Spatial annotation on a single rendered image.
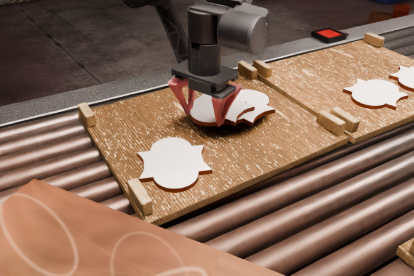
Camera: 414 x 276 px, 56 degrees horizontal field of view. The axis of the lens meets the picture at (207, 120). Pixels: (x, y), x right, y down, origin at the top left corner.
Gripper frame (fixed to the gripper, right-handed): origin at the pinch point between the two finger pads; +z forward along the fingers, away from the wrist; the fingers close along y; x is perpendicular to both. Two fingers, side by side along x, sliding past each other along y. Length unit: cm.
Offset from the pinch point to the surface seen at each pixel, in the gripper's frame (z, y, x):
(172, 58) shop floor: 95, 166, -189
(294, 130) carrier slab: 3.8, -13.5, -10.8
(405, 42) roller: 5, -20, -77
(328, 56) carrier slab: 3.2, -6.3, -48.4
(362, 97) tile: 2.4, -20.7, -29.5
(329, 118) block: 1.1, -18.7, -14.5
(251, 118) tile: 1.0, -6.8, -5.5
